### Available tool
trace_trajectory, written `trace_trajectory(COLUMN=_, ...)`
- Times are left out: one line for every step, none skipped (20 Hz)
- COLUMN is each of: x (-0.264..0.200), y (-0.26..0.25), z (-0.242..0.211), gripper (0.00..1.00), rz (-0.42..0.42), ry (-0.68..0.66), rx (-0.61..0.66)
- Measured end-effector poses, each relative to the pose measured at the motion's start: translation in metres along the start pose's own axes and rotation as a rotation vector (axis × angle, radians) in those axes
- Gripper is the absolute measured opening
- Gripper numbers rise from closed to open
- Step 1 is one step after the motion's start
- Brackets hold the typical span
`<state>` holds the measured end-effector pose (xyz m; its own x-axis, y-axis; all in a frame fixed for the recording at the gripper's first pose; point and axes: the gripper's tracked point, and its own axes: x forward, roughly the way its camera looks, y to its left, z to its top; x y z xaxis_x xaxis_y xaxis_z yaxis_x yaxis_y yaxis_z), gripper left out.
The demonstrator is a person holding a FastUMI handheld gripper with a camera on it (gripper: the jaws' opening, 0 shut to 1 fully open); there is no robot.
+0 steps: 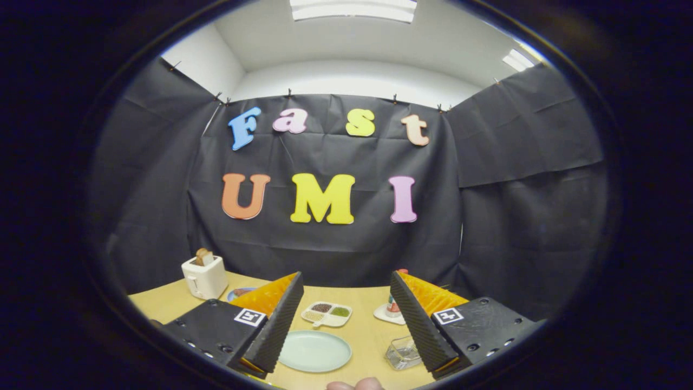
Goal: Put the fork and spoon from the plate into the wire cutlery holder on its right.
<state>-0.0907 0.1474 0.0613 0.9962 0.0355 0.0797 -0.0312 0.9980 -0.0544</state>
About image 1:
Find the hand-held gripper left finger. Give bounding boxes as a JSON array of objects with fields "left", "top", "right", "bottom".
[{"left": 149, "top": 271, "right": 305, "bottom": 380}]

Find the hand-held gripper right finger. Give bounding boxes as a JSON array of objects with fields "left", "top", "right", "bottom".
[{"left": 389, "top": 271, "right": 538, "bottom": 380}]

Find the clear water bottle red cap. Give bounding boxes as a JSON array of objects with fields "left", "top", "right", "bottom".
[{"left": 385, "top": 269, "right": 410, "bottom": 319}]

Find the white square coaster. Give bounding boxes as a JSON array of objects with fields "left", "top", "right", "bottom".
[{"left": 373, "top": 303, "right": 407, "bottom": 326}]

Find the pale green plate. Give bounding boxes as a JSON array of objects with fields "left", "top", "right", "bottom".
[{"left": 278, "top": 330, "right": 353, "bottom": 374}]

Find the white divided dish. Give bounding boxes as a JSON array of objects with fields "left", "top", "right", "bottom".
[{"left": 300, "top": 301, "right": 354, "bottom": 329}]

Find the black backdrop cloth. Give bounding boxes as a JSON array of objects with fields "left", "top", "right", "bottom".
[{"left": 89, "top": 57, "right": 610, "bottom": 323}]

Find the cream toaster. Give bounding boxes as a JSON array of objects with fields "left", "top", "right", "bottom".
[{"left": 181, "top": 255, "right": 229, "bottom": 300}]

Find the small ceiling light panel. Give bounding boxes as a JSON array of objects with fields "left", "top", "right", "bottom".
[{"left": 501, "top": 49, "right": 537, "bottom": 73}]

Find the long ceiling light panel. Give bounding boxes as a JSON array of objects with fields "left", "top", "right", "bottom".
[{"left": 289, "top": 0, "right": 418, "bottom": 24}]

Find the metal wire basket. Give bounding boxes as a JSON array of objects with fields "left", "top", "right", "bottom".
[{"left": 384, "top": 336, "right": 423, "bottom": 372}]

